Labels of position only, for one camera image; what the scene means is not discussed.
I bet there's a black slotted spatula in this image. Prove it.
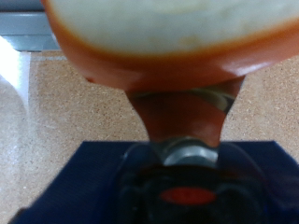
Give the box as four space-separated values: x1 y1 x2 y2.
116 76 272 224

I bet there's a toy bread slice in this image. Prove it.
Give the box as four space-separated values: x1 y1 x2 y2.
40 0 299 92

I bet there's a silver toaster oven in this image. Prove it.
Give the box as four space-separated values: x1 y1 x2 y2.
0 0 60 36

